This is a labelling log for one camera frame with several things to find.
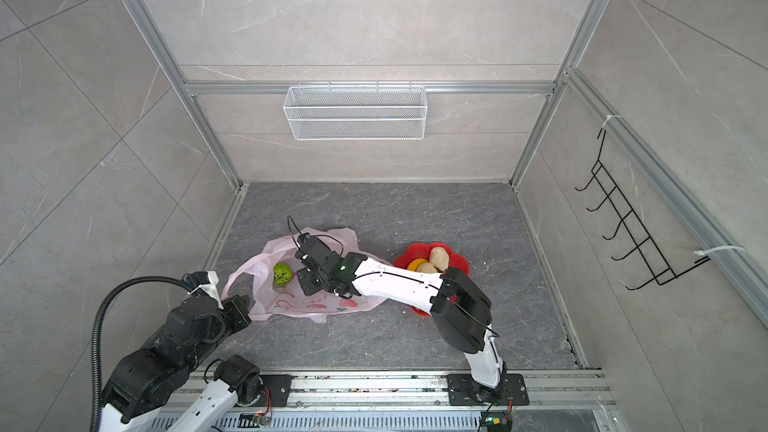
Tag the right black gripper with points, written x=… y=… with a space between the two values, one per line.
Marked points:
x=303 y=276

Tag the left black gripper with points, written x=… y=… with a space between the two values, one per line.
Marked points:
x=239 y=314

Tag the green fake fruit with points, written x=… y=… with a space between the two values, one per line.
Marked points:
x=282 y=274

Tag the pink printed plastic bag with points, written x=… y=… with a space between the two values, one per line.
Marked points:
x=255 y=279

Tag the yellow fake lemon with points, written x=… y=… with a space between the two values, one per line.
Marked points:
x=413 y=265

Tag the beige fake fruit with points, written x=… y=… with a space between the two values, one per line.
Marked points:
x=439 y=258
x=426 y=268

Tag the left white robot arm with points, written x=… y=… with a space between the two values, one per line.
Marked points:
x=144 y=380

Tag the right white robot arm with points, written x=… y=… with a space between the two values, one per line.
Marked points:
x=458 y=307

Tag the red flower-shaped plate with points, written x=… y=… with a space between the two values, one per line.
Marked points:
x=422 y=250

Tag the white wire mesh basket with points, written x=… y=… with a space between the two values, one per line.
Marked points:
x=359 y=112

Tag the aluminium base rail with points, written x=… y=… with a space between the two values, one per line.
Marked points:
x=392 y=400

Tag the black wire hook rack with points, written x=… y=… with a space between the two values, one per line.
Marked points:
x=629 y=223

